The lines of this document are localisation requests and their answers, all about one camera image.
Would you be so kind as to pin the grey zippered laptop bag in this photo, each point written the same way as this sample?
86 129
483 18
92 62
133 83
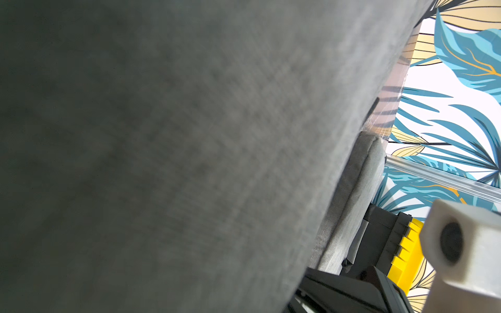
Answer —
179 156

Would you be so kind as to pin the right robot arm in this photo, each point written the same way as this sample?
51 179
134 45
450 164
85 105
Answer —
325 292

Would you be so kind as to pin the grey laptop sleeve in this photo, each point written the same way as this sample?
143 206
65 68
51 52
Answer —
355 189

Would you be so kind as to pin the yellow black toolbox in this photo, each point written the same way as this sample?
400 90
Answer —
389 242

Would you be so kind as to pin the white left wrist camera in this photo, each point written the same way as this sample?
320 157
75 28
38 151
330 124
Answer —
462 244

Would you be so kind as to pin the right aluminium frame post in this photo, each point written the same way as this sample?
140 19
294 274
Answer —
459 183

